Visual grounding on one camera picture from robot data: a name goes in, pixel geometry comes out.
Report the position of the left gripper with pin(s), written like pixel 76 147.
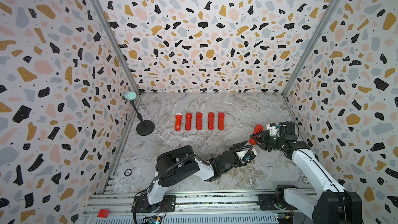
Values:
pixel 235 151

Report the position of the round marker sticker left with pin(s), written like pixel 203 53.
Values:
pixel 128 172

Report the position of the red flashlight white rim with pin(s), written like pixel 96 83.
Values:
pixel 178 118

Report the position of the red block on rail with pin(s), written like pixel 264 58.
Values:
pixel 103 213

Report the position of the round marker sticker right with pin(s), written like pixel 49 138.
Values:
pixel 305 180

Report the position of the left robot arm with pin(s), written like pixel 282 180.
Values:
pixel 177 165

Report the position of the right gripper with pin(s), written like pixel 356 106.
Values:
pixel 264 140

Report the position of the microphone stand green head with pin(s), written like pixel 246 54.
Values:
pixel 145 127

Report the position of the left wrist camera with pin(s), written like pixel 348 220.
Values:
pixel 246 156

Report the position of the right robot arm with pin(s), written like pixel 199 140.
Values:
pixel 333 204

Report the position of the round marker sticker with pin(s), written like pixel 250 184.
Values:
pixel 305 180
pixel 128 172

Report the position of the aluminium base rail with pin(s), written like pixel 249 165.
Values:
pixel 203 207

